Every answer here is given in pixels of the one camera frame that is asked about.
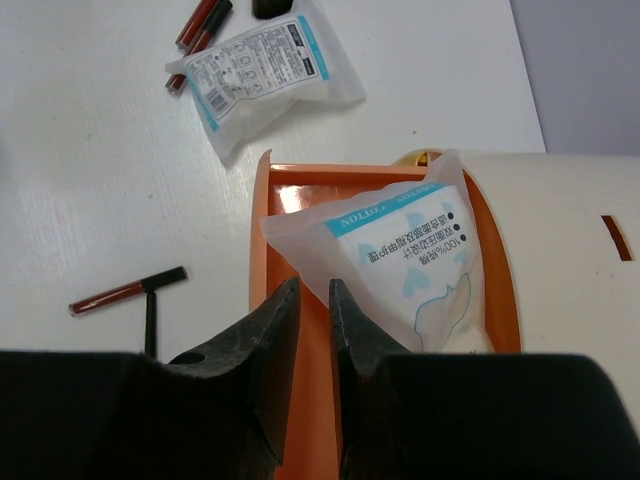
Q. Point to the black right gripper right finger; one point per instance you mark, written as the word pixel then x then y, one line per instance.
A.
pixel 406 415

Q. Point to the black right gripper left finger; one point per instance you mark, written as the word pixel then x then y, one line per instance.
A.
pixel 217 411

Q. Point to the thin black makeup brush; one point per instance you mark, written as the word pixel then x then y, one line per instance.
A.
pixel 150 339

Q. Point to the cotton pad pack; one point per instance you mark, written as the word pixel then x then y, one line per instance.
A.
pixel 241 85
pixel 409 253

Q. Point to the red lip gloss horizontal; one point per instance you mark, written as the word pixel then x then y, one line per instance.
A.
pixel 129 290

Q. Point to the red lip gloss far-left outer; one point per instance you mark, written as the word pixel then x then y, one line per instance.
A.
pixel 194 23

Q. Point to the red lip gloss far-left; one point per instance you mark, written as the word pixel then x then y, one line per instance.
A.
pixel 209 30
pixel 194 23

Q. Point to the red lip gloss far-left inner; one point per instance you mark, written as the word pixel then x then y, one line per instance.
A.
pixel 209 30

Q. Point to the large black powder brush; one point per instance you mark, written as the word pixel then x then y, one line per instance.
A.
pixel 269 9

